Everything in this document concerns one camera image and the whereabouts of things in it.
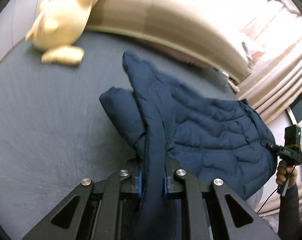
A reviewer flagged navy blue puffer jacket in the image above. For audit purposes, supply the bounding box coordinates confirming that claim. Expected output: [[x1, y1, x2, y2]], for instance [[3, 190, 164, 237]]
[[99, 51, 277, 239]]

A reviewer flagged right dark sleeve forearm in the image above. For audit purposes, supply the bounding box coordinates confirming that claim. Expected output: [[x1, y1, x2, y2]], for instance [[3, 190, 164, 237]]
[[278, 184, 300, 239]]

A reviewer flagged pile of clothes and papers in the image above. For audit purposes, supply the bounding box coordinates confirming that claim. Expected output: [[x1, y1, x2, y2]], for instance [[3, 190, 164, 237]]
[[214, 35, 266, 94]]

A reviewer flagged right hand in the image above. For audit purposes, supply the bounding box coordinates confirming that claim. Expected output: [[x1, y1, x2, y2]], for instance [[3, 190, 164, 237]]
[[276, 160, 298, 189]]

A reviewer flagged beige curtain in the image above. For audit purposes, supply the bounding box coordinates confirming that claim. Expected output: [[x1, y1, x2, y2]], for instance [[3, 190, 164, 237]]
[[236, 0, 302, 218]]

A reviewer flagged grey bed sheet mattress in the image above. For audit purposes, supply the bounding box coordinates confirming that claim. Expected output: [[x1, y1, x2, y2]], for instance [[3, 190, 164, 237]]
[[0, 32, 236, 239]]

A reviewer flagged pink pillow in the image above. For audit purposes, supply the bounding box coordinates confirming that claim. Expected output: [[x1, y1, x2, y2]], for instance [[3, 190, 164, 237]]
[[148, 42, 213, 69]]

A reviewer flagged yellow Pikachu plush toy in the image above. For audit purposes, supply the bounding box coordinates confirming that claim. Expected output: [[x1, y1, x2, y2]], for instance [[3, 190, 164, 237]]
[[25, 0, 98, 66]]

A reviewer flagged white wardrobe with purple panels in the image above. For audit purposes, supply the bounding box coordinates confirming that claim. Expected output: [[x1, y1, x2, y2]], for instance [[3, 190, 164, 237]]
[[0, 0, 42, 63]]

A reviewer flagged black cable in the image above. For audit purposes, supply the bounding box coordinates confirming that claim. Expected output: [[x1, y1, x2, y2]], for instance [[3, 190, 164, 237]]
[[255, 164, 298, 214]]

